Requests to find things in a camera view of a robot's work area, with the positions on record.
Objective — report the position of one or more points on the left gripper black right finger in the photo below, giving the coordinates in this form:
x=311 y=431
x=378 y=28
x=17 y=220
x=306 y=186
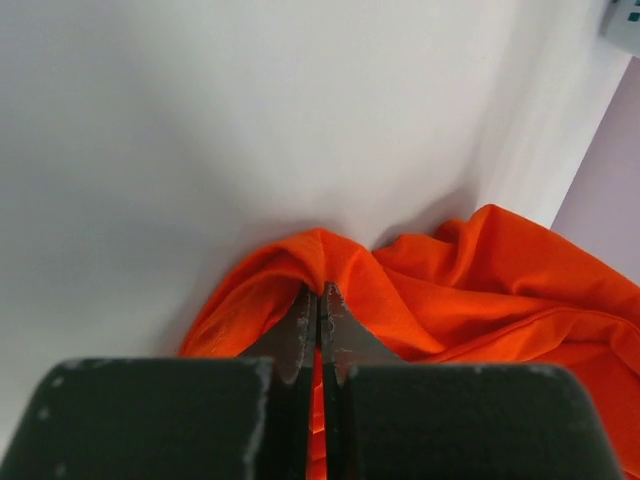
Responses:
x=386 y=418

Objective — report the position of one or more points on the white plastic laundry basket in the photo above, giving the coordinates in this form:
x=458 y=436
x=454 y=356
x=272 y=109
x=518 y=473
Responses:
x=621 y=26

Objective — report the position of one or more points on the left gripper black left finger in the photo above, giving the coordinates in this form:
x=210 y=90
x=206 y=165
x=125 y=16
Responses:
x=245 y=417

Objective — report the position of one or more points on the orange t shirt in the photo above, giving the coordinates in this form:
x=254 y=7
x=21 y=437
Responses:
x=494 y=288

